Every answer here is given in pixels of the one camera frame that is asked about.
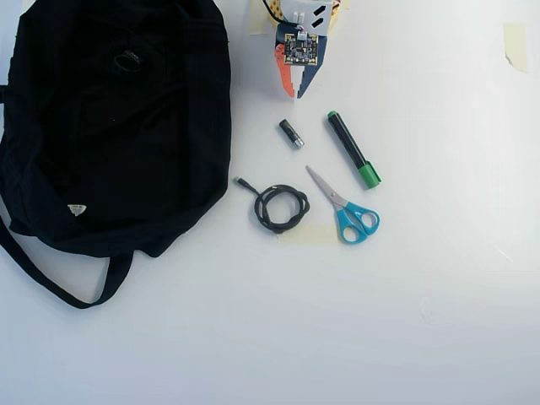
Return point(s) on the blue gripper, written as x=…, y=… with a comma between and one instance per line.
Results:
x=313, y=78

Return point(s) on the blue and white robot arm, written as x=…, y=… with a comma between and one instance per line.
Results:
x=308, y=12

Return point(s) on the black fabric bag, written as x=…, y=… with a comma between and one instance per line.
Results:
x=114, y=147

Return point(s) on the black AA battery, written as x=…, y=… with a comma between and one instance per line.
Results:
x=291, y=134

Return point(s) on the beige masking tape strip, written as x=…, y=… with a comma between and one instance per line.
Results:
x=314, y=236
x=346, y=3
x=515, y=46
x=257, y=19

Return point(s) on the black marker with green cap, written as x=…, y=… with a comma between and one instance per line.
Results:
x=353, y=147

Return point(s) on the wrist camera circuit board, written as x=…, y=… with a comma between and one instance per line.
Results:
x=301, y=50

